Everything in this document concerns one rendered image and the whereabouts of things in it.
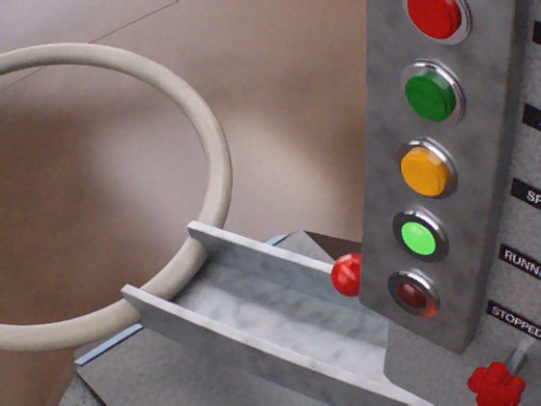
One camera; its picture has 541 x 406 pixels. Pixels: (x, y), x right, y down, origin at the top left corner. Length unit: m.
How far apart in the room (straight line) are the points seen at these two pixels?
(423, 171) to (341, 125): 2.08
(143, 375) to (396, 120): 0.65
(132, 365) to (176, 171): 1.41
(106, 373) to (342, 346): 0.30
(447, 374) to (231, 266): 0.46
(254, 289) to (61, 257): 1.34
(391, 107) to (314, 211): 1.87
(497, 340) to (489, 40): 0.23
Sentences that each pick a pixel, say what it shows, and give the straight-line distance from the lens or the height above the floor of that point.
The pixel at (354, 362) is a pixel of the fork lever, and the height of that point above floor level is 0.96.
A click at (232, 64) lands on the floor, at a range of 2.78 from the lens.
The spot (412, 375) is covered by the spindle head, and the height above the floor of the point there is 1.16.
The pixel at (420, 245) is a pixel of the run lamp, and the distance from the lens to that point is 0.53.
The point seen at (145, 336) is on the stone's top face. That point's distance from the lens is 1.12.
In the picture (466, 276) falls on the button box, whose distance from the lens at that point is 0.54.
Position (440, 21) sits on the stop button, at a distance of 0.43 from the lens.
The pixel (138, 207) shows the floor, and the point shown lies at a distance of 2.40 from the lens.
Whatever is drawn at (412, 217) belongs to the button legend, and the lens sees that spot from 0.53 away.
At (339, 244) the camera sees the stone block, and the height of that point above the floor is 0.77.
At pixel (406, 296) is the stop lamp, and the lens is 0.57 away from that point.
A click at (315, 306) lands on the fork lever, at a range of 0.99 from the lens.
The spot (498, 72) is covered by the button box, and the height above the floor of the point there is 1.45.
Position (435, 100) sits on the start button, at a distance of 0.46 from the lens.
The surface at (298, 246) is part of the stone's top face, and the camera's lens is 1.19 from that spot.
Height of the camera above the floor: 1.72
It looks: 47 degrees down
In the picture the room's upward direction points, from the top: 3 degrees counter-clockwise
